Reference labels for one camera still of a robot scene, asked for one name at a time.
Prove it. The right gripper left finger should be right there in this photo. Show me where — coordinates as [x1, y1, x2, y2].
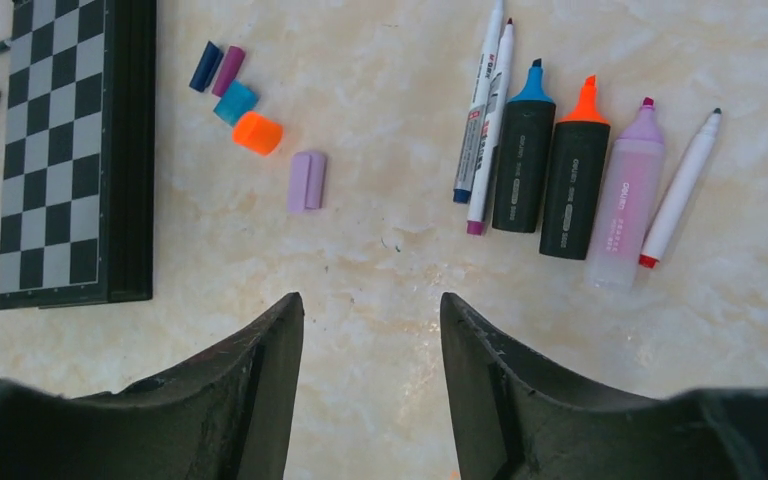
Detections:
[0, 293, 304, 479]

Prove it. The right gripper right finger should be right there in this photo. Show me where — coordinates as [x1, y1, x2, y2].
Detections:
[440, 293, 768, 479]

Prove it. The pale purple highlighter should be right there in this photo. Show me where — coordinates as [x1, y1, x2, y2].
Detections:
[586, 97, 665, 290]

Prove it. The pale purple highlighter cap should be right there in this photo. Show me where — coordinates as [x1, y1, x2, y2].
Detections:
[287, 150, 327, 213]

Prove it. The black highlighter orange cap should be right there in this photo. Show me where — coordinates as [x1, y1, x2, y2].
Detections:
[539, 75, 611, 260]

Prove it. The black highlighter blue tip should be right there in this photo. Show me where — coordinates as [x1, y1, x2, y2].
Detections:
[492, 58, 556, 233]

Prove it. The blue highlighter cap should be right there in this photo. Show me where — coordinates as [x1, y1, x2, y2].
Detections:
[213, 80, 259, 127]

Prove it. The blue marker cap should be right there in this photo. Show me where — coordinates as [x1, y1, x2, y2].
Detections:
[189, 41, 224, 92]

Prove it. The white marker magenta end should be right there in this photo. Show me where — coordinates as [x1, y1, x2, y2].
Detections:
[466, 18, 515, 236]

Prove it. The magenta marker cap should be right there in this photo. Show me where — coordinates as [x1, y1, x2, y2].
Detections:
[212, 45, 246, 97]

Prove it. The white marker red cap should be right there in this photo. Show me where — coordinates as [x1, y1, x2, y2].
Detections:
[639, 107, 723, 269]

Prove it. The black white chessboard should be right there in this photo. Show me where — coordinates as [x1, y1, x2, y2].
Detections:
[0, 0, 157, 310]

